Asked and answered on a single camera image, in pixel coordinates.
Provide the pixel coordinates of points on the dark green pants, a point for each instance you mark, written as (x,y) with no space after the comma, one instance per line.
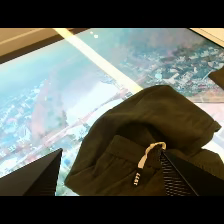
(133,116)

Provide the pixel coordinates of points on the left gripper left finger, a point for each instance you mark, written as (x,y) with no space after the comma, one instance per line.
(30,180)

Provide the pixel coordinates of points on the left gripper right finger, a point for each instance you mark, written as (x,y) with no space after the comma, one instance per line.
(190,181)

